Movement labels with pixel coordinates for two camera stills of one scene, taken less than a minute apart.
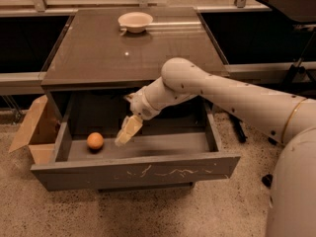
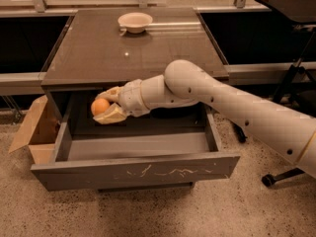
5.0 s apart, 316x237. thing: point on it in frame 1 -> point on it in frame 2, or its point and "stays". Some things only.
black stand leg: x=238 y=126 stays
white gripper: x=139 y=105 -> x=131 y=97
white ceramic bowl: x=135 y=22 stays
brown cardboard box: x=39 y=130 stays
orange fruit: x=95 y=140 -> x=99 y=106
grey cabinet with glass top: x=124 y=49 stays
